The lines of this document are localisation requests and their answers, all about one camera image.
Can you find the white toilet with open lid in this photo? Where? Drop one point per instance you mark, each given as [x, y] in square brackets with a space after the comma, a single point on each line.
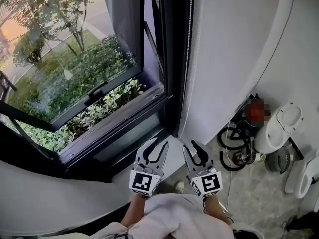
[271, 136]

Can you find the green shrub hedge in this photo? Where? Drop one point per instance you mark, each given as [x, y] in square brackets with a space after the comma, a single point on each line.
[82, 66]

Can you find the black framed window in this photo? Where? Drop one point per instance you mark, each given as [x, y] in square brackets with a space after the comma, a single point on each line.
[119, 133]

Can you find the grey mesh basket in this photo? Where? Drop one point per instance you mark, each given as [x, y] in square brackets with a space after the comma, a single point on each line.
[276, 160]

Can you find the red object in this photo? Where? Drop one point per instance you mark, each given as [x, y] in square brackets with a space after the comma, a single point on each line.
[256, 112]

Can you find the person's right forearm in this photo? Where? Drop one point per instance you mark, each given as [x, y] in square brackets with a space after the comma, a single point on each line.
[215, 208]

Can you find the thin-trunked tree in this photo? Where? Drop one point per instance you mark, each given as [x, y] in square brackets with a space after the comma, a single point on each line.
[74, 31]

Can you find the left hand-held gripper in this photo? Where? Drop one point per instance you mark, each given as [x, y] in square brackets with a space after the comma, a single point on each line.
[145, 182]

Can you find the person's left forearm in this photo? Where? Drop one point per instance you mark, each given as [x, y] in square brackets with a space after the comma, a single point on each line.
[135, 209]

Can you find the person's white shoe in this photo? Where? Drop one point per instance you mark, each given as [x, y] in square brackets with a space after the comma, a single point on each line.
[179, 186]

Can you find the person's white shirt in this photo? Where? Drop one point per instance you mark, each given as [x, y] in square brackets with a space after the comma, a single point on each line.
[179, 218]

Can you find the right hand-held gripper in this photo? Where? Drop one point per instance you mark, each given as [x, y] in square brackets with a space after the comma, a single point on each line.
[208, 182]

